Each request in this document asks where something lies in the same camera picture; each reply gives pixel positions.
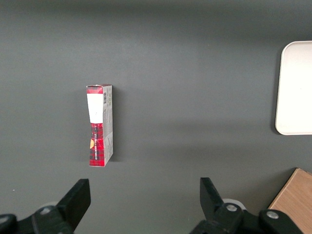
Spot red plaid cardboard box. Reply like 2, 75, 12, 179
85, 84, 114, 168

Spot light wooden board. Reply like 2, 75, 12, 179
268, 168, 312, 234

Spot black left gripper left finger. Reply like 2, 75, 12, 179
0, 178, 92, 234

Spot white plastic tray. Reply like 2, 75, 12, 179
274, 40, 312, 136

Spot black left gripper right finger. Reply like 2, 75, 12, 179
189, 177, 304, 234

